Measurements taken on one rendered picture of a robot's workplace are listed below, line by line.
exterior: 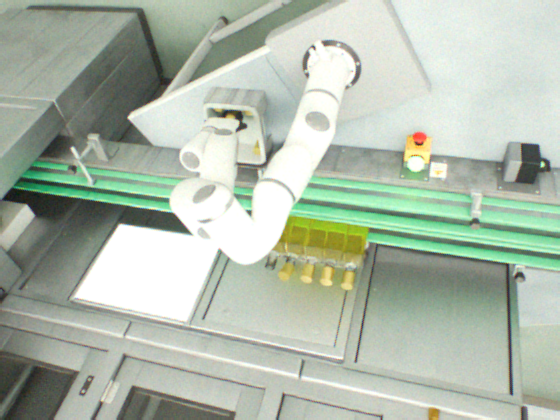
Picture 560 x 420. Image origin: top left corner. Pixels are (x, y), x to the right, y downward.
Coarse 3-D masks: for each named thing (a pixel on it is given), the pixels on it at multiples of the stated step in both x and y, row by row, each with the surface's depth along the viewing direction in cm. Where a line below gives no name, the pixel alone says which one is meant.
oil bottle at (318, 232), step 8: (312, 224) 146; (320, 224) 146; (328, 224) 146; (312, 232) 144; (320, 232) 144; (312, 240) 142; (320, 240) 142; (304, 248) 141; (312, 248) 140; (320, 248) 140; (312, 256) 140; (320, 256) 140
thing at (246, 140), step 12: (204, 108) 142; (228, 108) 139; (240, 108) 138; (252, 108) 138; (252, 120) 150; (252, 132) 154; (240, 144) 159; (252, 144) 158; (240, 156) 155; (252, 156) 155; (264, 156) 150
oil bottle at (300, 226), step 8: (296, 216) 149; (296, 224) 146; (304, 224) 146; (296, 232) 144; (304, 232) 144; (288, 240) 143; (296, 240) 142; (304, 240) 143; (288, 248) 141; (296, 248) 141
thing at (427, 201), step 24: (312, 192) 140; (336, 192) 139; (360, 192) 139; (384, 192) 138; (408, 192) 136; (432, 192) 136; (456, 216) 130; (480, 216) 128; (504, 216) 127; (528, 216) 127; (552, 216) 126
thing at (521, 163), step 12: (516, 144) 131; (528, 144) 131; (504, 156) 135; (516, 156) 128; (528, 156) 128; (540, 156) 128; (504, 168) 133; (516, 168) 129; (528, 168) 128; (504, 180) 133; (516, 180) 132; (528, 180) 131
